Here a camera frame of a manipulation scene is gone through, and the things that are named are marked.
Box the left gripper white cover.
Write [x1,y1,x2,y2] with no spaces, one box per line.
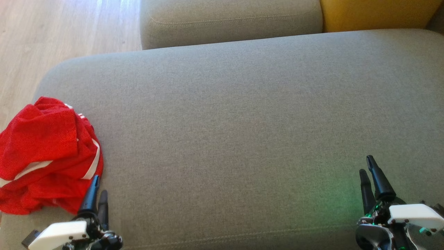
[22,175,123,250]

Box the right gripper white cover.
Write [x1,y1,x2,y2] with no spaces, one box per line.
[356,155,444,250]

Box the grey fabric sofa seat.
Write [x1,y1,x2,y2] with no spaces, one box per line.
[0,29,444,250]

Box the yellow pillow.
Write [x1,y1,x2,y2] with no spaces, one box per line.
[320,0,444,33]

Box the grey sofa back cushion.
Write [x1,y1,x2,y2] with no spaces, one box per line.
[140,0,324,50]

